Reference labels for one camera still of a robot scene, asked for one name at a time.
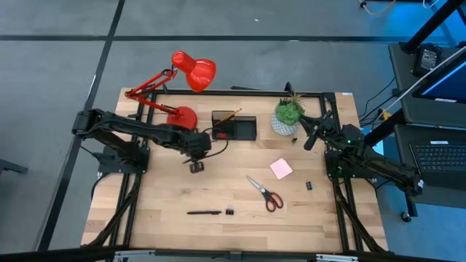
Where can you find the black pen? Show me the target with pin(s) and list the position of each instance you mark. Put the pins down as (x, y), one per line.
(204, 212)

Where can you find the grey metal furniture leg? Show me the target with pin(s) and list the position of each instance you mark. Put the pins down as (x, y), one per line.
(11, 167)

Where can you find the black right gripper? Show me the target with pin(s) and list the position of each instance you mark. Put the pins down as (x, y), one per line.
(327, 127)

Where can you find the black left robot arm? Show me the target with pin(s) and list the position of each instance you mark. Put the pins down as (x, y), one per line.
(127, 125)

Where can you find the lit computer screen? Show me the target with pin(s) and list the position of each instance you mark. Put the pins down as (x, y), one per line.
(448, 83)

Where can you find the succulent in patterned white pot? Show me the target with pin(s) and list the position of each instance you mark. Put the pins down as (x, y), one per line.
(287, 114)

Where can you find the black laptop keyboard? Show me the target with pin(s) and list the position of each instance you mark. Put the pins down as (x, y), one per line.
(440, 156)

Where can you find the black equipment cart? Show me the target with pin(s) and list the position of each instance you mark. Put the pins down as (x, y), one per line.
(404, 91)

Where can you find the black mesh desk organizer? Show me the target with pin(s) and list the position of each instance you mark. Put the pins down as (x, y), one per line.
(245, 127)

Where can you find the pink sticky note pad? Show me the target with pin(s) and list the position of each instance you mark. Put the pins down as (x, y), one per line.
(281, 168)

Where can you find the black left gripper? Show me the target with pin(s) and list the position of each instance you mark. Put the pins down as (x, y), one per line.
(194, 143)

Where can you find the red desk lamp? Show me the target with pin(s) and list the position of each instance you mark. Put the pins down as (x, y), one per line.
(196, 74)

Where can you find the black power adapter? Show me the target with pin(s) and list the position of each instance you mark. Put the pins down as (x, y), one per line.
(427, 58)

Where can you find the black aluminium table frame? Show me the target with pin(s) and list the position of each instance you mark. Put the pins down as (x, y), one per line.
(255, 92)

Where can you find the black camera rig beam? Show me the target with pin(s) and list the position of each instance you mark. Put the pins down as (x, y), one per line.
(54, 254)

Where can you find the yellow plug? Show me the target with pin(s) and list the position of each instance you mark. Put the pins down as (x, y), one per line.
(384, 114)

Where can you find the black binder clip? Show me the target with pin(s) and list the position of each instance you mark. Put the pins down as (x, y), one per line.
(229, 211)
(294, 139)
(309, 186)

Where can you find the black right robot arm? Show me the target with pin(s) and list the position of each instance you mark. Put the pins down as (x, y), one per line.
(382, 165)

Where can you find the orange pencil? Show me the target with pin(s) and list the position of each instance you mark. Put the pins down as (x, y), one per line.
(229, 116)

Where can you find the black stand pole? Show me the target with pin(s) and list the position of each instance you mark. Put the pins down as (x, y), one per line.
(429, 25)

